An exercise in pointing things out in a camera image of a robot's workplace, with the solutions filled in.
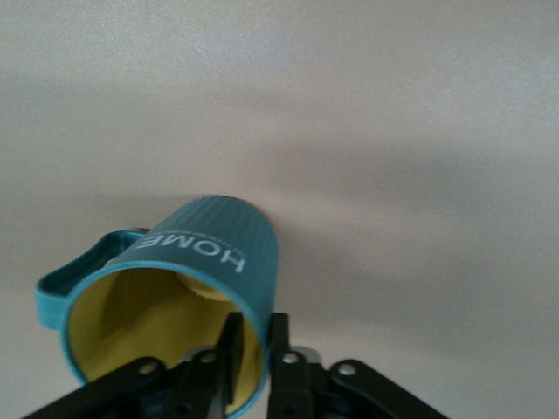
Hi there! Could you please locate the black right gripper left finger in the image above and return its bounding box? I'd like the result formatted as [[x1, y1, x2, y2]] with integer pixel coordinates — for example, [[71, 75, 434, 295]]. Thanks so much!
[[25, 311, 246, 419]]

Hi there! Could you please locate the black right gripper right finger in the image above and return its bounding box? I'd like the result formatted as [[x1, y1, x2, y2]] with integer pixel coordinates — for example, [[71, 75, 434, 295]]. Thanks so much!
[[266, 312, 452, 419]]

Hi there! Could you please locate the teal cup with yellow inside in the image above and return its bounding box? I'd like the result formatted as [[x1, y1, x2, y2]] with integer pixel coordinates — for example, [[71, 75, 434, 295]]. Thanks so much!
[[33, 195, 281, 419]]

